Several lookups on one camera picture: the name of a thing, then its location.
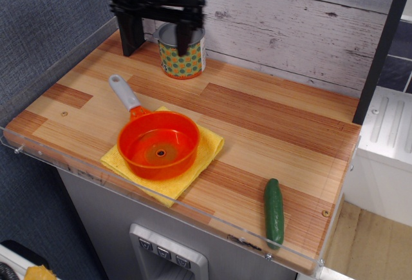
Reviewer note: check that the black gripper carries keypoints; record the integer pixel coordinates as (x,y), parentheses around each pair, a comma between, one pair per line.
(186,14)

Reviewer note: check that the black left upright post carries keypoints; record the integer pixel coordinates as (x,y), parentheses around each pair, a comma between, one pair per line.
(128,35)

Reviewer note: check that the white toy sink unit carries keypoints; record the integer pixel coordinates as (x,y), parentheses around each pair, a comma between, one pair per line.
(379,179)

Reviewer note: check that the black upright post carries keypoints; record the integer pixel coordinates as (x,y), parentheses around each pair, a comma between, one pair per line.
(386,38)
(128,35)

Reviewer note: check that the yellow object at corner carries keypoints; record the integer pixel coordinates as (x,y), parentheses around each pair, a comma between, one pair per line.
(39,273)

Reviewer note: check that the orange pan with grey handle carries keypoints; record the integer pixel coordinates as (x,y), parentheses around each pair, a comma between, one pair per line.
(156,145)

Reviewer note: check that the clear acrylic front guard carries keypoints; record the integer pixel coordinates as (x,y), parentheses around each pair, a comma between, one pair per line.
(214,230)

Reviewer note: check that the patterned tin can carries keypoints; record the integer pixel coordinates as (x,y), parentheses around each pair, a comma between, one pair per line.
(191,64)

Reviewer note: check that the grey toy fridge cabinet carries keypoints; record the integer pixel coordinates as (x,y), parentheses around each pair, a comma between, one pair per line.
(107,215)

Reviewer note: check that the yellow folded cloth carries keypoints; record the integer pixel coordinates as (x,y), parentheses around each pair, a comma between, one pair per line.
(168,190)

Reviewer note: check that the black right upright post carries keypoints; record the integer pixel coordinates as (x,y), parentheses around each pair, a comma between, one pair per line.
(386,38)

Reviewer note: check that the silver dispenser button panel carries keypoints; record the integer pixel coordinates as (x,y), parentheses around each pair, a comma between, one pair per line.
(162,258)

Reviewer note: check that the green toy cucumber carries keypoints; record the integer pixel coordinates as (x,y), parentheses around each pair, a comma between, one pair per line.
(274,214)

